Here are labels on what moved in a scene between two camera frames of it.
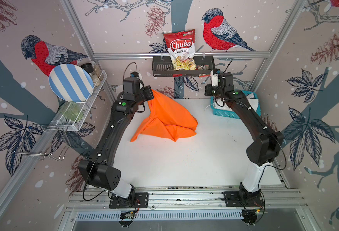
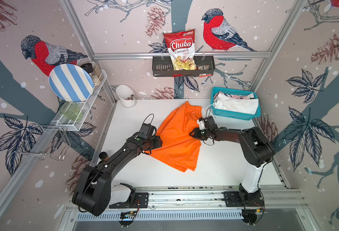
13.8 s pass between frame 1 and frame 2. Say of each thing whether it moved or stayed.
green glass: stayed
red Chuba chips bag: stayed
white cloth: stayed
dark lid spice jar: stayed
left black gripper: moved
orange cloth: moved
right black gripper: moved
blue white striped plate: stayed
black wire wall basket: stayed
